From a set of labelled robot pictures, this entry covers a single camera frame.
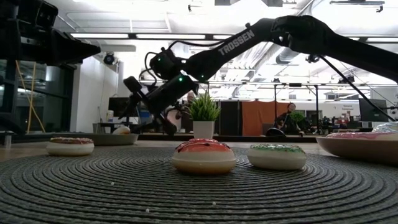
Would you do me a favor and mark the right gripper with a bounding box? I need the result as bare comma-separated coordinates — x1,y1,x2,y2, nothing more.
145,77,200,137

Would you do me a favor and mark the large white donut blue drizzle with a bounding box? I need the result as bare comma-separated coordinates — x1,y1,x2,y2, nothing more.
371,121,398,134

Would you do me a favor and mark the person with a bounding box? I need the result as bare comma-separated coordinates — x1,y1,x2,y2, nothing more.
183,91,197,108
274,102,302,135

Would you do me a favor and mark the grey plate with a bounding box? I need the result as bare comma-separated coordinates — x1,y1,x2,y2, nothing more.
51,133,140,146

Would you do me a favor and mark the small red-iced donut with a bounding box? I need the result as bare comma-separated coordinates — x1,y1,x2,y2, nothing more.
188,138,222,144

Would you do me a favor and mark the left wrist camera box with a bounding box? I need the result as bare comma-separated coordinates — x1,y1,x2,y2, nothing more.
35,1,59,31

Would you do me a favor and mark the round grey woven placemat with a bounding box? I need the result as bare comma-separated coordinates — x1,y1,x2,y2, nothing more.
0,146,398,224

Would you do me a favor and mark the small green background plant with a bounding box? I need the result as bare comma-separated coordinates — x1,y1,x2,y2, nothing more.
290,111,308,125

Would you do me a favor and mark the black metal background frame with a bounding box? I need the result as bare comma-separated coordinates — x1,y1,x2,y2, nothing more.
136,79,321,134

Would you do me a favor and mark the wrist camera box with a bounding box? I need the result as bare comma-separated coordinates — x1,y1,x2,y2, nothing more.
35,1,59,31
123,75,143,94

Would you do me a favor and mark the overhead light bar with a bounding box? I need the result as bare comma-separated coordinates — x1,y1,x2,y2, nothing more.
70,32,398,44

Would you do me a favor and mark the black chair back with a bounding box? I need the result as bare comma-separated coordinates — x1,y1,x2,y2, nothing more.
264,127,289,137

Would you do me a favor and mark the orange partition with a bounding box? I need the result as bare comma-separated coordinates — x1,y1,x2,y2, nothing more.
241,101,292,137

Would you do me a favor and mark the green plant in white pot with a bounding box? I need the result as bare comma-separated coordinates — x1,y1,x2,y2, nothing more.
187,92,221,140

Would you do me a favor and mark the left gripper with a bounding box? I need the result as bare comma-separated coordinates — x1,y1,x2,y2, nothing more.
12,17,102,65

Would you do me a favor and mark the red-iced donut dark drizzle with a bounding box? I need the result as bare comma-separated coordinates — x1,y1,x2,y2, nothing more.
172,141,237,175

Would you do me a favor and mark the tan bowl on right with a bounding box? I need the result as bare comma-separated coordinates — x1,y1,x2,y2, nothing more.
315,136,398,166

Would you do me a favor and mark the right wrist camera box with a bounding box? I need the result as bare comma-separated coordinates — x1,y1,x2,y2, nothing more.
123,75,143,94

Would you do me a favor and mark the black computer monitor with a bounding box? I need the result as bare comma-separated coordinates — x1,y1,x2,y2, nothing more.
358,98,389,123
108,96,142,118

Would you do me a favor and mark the dark office desk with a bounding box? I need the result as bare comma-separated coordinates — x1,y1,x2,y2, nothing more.
92,122,142,133

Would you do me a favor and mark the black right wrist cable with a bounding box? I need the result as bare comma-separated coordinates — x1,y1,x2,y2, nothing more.
139,39,226,82

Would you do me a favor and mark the yellow cable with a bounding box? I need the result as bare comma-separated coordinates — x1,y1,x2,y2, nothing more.
14,60,47,135

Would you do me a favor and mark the black partition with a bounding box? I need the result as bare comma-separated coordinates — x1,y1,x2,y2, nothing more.
219,100,243,137

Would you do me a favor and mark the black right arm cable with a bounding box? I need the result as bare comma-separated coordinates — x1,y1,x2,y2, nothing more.
317,55,397,123

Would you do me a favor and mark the green-sprinkled white donut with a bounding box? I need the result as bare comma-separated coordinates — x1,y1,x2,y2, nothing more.
247,143,308,171

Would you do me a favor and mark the black ceiling spotlight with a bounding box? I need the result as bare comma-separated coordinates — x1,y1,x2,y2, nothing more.
338,75,356,85
103,52,116,66
306,53,321,65

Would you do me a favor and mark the grey table post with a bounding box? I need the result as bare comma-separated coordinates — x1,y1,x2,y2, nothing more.
0,130,16,149

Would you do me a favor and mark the small white-iced donut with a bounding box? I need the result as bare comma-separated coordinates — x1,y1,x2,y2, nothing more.
112,125,131,135

